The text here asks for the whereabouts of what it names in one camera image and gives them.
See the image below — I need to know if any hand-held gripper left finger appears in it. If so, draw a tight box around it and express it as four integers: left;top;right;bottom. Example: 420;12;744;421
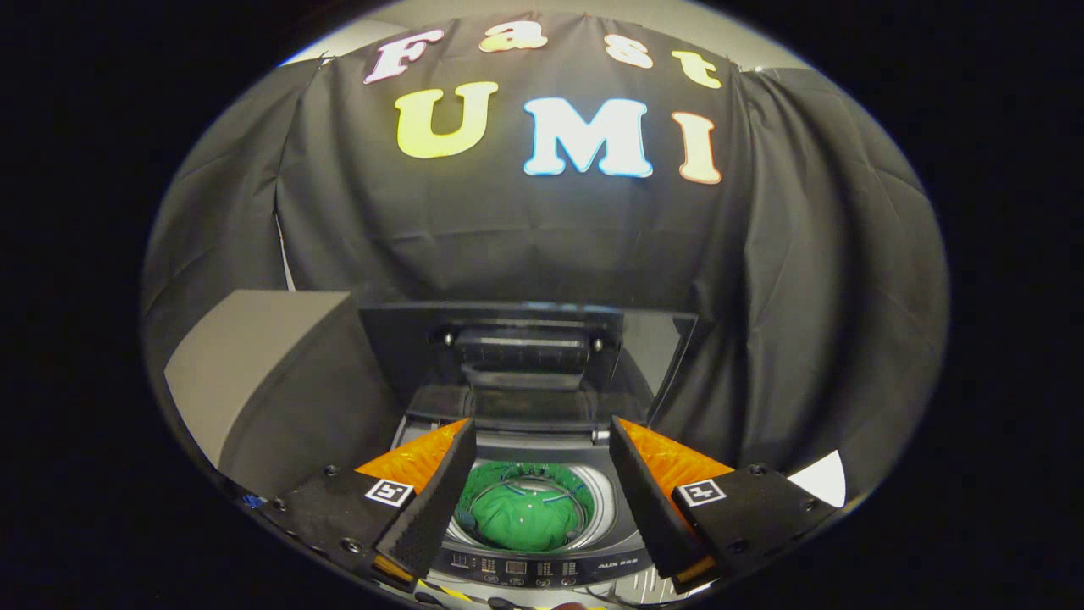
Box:
258;418;478;592

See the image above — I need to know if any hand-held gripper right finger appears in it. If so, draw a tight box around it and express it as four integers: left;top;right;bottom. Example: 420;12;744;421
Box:
610;416;839;594

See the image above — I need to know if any grey cabinet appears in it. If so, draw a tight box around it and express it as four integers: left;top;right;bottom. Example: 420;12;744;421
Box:
163;290;403;501

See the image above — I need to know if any green polo shirt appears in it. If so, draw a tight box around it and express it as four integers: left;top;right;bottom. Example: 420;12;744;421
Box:
457;483;585;552

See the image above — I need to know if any black backdrop cloth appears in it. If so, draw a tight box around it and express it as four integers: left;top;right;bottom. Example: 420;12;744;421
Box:
140;13;949;501

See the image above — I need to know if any grey washing machine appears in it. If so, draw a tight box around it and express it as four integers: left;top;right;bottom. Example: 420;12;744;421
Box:
390;411;678;594

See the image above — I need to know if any white sheet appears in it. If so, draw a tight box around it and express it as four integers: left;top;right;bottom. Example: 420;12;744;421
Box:
788;449;848;507

